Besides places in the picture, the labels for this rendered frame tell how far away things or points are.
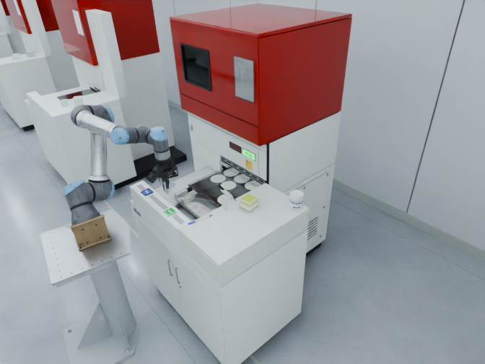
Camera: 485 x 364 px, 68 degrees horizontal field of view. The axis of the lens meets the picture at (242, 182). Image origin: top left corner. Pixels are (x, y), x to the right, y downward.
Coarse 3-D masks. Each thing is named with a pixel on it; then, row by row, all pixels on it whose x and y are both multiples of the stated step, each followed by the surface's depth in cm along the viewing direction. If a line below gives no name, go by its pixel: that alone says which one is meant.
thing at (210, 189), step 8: (232, 176) 237; (192, 184) 231; (200, 184) 230; (208, 184) 230; (216, 184) 230; (240, 184) 229; (208, 192) 223; (216, 192) 222; (232, 192) 222; (240, 192) 221; (216, 200) 215
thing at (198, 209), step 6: (174, 198) 225; (180, 198) 222; (186, 204) 216; (192, 204) 216; (198, 204) 215; (192, 210) 211; (198, 210) 211; (204, 210) 211; (210, 210) 210; (198, 216) 207
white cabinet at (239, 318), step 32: (160, 256) 226; (288, 256) 201; (160, 288) 256; (192, 288) 202; (224, 288) 172; (256, 288) 192; (288, 288) 217; (192, 320) 226; (224, 320) 184; (256, 320) 206; (288, 320) 235; (224, 352) 202
